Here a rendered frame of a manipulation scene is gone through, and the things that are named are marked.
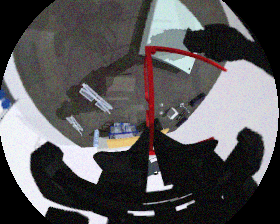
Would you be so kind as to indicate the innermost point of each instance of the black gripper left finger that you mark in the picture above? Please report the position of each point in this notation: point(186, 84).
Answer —
point(135, 159)

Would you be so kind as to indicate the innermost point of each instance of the long white flat panel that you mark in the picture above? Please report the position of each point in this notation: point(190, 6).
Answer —
point(103, 144)

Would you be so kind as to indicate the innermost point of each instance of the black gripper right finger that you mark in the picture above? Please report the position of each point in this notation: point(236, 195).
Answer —
point(172, 155)

